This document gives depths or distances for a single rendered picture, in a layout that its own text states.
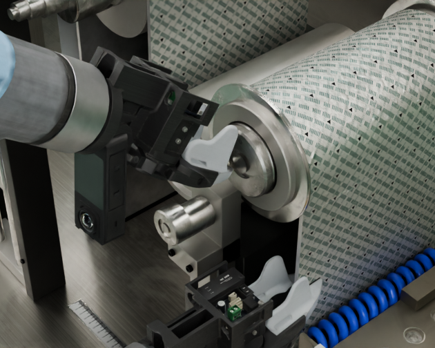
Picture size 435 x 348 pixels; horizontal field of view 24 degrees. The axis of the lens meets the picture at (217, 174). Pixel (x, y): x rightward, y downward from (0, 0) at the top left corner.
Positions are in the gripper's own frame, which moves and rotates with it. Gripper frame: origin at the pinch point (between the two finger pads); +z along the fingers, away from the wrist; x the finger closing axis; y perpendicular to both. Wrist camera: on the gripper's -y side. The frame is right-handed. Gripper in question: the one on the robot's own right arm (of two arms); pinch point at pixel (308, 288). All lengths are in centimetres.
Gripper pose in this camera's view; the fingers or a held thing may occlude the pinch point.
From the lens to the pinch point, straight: 107.4
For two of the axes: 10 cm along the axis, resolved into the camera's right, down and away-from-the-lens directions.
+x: -6.4, -5.0, 5.8
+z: 7.7, -4.2, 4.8
